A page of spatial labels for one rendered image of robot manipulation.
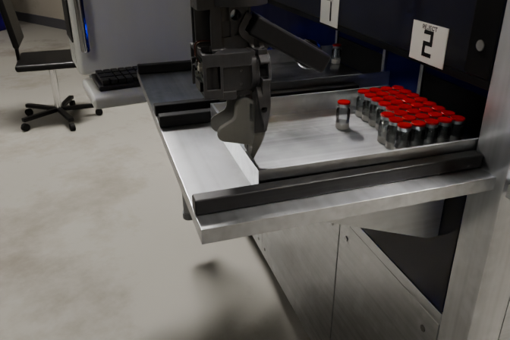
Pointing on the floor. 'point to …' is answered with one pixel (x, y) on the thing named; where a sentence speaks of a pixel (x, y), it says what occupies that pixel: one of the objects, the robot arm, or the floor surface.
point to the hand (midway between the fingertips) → (255, 149)
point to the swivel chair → (53, 61)
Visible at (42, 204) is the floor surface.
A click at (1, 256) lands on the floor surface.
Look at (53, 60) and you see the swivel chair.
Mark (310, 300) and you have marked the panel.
